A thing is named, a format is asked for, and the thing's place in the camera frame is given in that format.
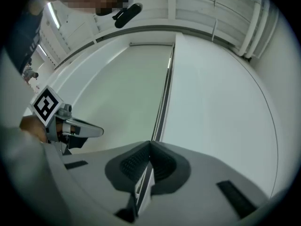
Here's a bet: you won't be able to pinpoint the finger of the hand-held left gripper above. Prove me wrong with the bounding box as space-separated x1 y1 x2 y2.
63 118 104 138
66 135 89 150

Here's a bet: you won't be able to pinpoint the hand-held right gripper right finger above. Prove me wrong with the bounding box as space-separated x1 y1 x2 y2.
137 140 271 226

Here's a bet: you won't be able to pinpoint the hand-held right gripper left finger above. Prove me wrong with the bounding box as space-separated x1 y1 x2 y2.
43 140 151 226

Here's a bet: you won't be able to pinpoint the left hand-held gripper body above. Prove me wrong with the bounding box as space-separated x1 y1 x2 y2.
30 85 74 155

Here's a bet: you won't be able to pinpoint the white roller blind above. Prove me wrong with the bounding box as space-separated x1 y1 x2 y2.
46 42 175 155

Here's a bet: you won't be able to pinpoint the white bead blind chain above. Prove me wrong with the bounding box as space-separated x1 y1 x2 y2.
135 43 174 197

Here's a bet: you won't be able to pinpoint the person's left forearm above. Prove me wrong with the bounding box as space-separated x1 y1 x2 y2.
19 115 48 143

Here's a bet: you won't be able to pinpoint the person's left hand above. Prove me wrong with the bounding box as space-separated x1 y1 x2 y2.
56 123 81 136

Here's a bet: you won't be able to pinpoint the long ceiling light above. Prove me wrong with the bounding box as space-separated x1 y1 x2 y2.
37 44 48 57
47 1 61 30

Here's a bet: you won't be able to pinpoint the person's dark shirt torso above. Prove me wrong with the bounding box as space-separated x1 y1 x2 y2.
6 7 45 75

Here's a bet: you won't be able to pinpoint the black framed window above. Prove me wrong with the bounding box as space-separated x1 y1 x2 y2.
157 45 176 142

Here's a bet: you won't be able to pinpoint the white ceiling pipes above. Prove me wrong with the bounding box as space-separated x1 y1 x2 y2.
238 0 271 60

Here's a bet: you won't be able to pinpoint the thin black wall cable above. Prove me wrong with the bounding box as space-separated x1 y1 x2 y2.
244 60 279 199

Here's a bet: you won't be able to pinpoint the black head camera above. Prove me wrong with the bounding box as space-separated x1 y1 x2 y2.
112 2 143 29

